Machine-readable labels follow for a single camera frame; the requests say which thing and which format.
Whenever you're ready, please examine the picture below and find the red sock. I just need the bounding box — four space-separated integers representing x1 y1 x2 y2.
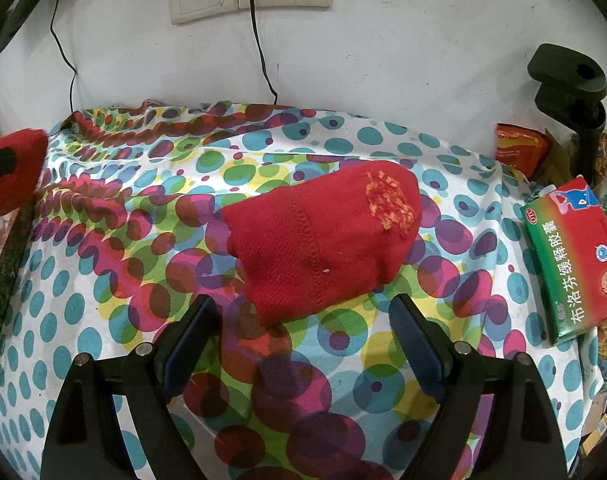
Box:
221 162 423 327
0 129 50 222

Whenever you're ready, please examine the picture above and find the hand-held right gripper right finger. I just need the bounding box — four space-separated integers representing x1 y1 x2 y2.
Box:
388 294 569 480

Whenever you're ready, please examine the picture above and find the orange snack packet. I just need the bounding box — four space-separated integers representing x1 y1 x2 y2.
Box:
493 122 555 182

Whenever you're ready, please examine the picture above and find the black adapter cable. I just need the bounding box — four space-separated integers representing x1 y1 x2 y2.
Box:
247 0 280 104

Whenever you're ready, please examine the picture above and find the black television cable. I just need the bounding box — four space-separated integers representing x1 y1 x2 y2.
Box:
50 0 78 114

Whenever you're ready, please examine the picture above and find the polka-dot cloth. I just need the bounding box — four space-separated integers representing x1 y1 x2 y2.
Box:
0 101 605 480

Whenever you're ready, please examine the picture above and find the green and red medicine box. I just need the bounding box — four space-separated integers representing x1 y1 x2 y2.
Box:
521 176 607 346

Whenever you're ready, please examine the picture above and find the black clamp stand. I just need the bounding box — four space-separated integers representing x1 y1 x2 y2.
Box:
526 44 607 187

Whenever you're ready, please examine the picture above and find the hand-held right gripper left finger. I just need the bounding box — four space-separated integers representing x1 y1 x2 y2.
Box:
40 295 216 480

